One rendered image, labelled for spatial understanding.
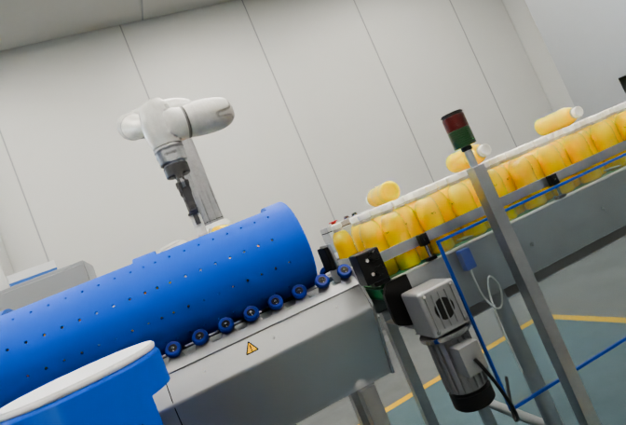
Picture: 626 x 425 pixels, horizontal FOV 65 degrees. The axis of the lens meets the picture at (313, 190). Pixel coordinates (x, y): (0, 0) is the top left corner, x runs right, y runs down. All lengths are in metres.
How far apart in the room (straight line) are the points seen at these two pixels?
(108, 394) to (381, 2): 5.11
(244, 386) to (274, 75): 3.72
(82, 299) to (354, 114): 3.84
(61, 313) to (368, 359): 0.85
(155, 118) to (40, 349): 0.69
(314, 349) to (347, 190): 3.32
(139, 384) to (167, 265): 0.55
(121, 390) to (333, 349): 0.72
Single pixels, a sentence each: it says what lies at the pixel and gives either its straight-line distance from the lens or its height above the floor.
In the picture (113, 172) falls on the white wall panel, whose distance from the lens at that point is 4.37.
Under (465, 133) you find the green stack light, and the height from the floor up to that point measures 1.19.
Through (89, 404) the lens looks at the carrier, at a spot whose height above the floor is 1.00.
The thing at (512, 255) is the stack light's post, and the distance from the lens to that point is 1.42.
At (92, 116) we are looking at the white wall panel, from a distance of 4.51.
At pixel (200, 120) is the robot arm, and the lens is 1.58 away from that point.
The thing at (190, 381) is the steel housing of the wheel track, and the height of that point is 0.87.
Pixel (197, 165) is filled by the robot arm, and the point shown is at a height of 1.54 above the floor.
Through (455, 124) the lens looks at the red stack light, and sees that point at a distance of 1.39.
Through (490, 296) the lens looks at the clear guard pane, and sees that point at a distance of 1.51.
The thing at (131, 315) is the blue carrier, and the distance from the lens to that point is 1.40.
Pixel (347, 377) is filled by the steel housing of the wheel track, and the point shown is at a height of 0.68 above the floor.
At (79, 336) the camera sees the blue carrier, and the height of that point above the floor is 1.09.
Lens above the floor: 1.11
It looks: 4 degrees up
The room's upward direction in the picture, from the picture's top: 23 degrees counter-clockwise
